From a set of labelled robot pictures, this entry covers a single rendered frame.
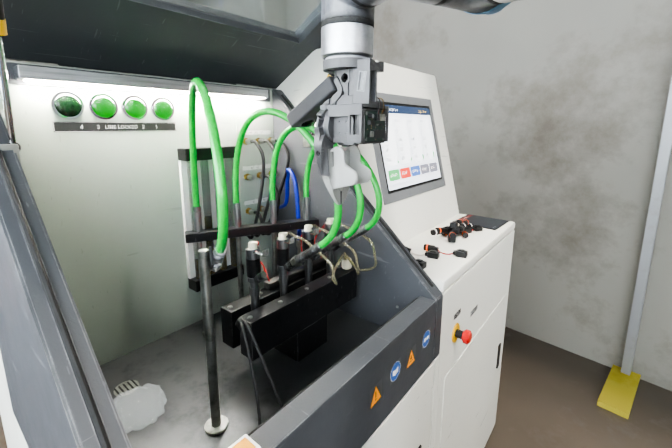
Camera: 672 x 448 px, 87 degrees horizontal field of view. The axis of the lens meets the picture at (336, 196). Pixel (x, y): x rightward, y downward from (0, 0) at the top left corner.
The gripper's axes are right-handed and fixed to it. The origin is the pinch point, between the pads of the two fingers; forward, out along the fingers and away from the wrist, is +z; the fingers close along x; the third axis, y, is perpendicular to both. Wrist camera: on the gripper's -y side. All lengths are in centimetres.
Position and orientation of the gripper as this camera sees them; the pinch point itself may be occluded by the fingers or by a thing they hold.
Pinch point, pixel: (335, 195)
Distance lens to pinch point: 56.3
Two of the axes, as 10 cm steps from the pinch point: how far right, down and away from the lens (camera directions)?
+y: 7.8, 1.2, -6.2
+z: 0.0, 9.8, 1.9
